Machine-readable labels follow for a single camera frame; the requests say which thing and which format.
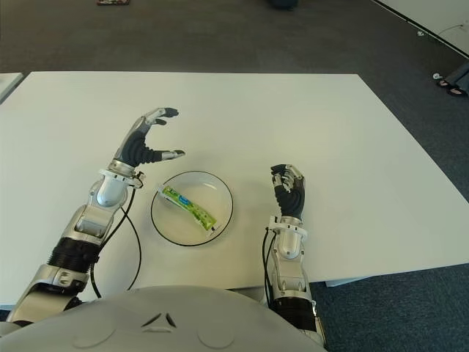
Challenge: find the thin white cable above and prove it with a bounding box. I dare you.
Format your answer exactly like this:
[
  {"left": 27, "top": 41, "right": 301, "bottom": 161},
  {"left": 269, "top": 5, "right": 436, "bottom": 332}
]
[{"left": 437, "top": 23, "right": 465, "bottom": 36}]

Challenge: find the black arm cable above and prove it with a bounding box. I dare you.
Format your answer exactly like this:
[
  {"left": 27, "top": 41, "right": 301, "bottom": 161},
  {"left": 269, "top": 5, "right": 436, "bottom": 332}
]
[
  {"left": 90, "top": 185, "right": 144, "bottom": 298},
  {"left": 261, "top": 227, "right": 278, "bottom": 306}
]

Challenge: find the neighbouring white table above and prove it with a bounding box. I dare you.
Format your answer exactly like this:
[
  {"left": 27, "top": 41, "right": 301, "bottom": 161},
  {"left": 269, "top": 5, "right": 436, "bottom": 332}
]
[{"left": 0, "top": 72, "right": 23, "bottom": 104}]

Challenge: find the white desk with black edge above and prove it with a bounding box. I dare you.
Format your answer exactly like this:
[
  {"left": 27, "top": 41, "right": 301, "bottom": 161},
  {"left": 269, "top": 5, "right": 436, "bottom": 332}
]
[{"left": 375, "top": 0, "right": 469, "bottom": 58}]

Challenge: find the grey robot torso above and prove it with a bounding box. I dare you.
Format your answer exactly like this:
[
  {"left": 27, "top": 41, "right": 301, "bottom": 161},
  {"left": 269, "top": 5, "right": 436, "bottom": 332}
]
[{"left": 0, "top": 285, "right": 329, "bottom": 352}]

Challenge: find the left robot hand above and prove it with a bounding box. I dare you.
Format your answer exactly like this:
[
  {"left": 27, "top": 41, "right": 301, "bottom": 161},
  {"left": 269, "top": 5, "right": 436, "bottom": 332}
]
[{"left": 111, "top": 107, "right": 186, "bottom": 176}]

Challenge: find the green toothpaste tube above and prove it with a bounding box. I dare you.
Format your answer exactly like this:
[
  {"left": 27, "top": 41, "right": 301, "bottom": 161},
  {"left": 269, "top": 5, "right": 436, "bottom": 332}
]
[{"left": 156, "top": 184, "right": 218, "bottom": 236}]

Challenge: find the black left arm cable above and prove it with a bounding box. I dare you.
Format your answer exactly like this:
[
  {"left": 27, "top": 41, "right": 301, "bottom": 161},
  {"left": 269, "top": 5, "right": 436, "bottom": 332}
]
[{"left": 90, "top": 185, "right": 144, "bottom": 298}]

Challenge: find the white plate with black rim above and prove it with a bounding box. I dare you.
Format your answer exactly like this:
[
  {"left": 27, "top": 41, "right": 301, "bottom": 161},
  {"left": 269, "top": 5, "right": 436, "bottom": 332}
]
[{"left": 150, "top": 169, "right": 235, "bottom": 247}]

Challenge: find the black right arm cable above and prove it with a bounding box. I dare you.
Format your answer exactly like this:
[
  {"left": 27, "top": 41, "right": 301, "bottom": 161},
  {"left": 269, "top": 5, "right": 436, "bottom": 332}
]
[{"left": 261, "top": 227, "right": 278, "bottom": 306}]

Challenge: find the grey trouser leg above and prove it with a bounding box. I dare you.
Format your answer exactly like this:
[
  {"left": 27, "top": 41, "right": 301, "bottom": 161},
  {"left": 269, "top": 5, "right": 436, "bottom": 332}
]
[{"left": 445, "top": 60, "right": 469, "bottom": 91}]

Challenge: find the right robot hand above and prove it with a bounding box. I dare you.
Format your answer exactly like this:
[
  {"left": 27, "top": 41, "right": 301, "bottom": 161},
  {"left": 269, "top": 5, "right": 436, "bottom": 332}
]
[{"left": 270, "top": 164, "right": 307, "bottom": 219}]

